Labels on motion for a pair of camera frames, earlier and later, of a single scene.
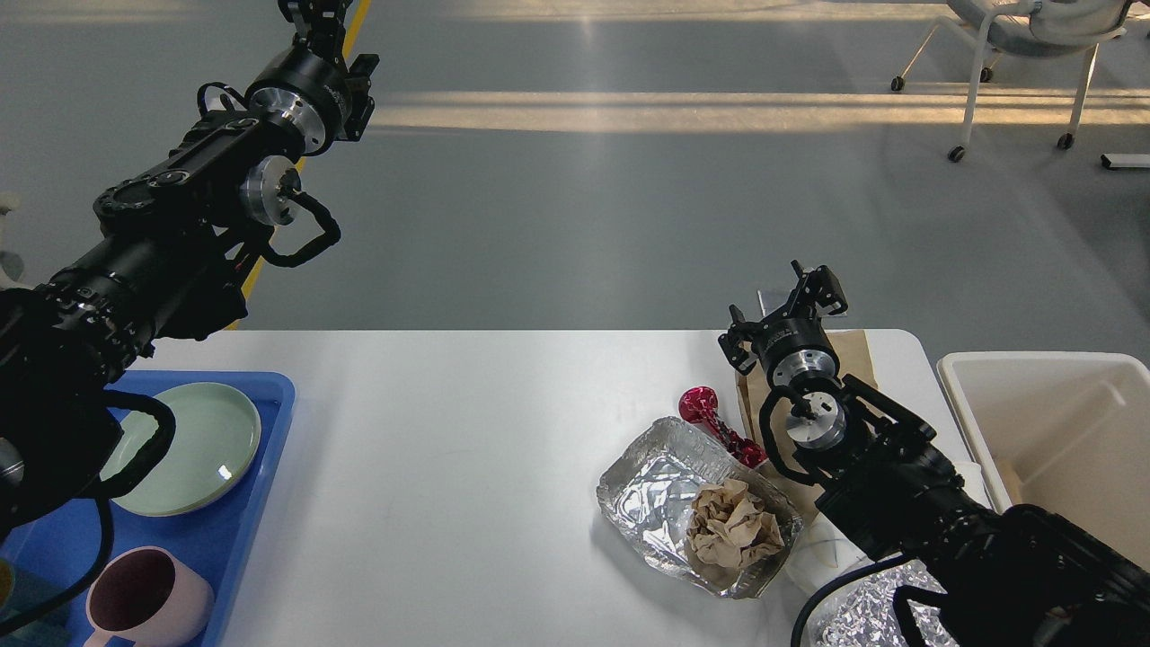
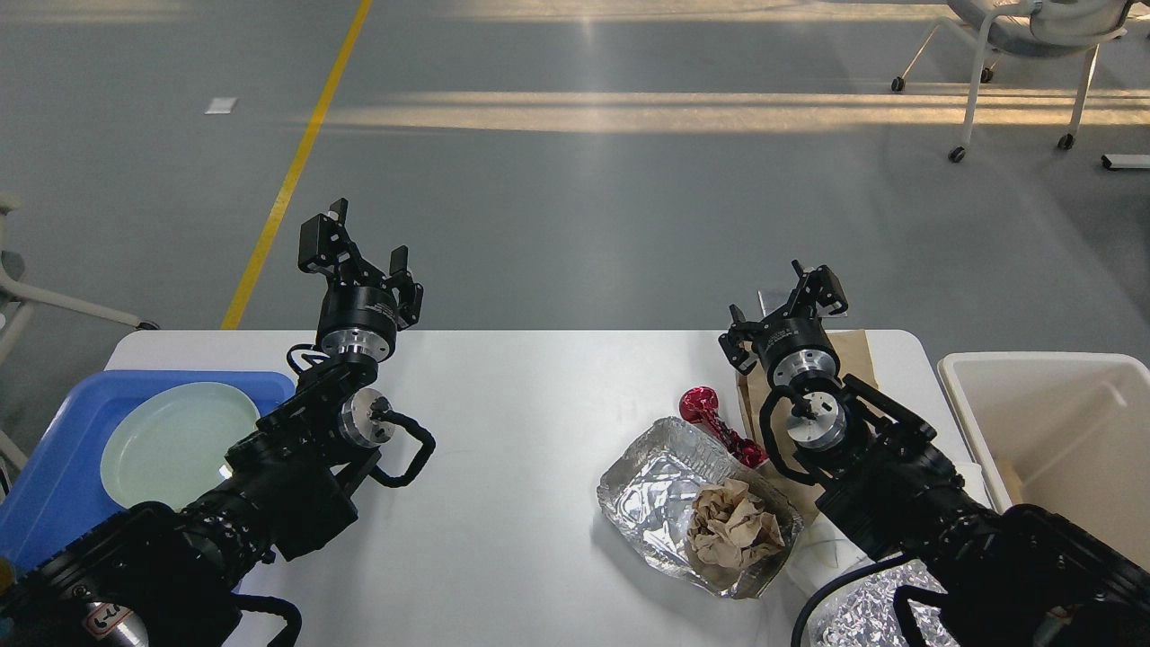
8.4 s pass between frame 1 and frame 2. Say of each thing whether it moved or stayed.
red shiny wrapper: stayed
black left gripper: moved
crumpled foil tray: stayed
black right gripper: stayed
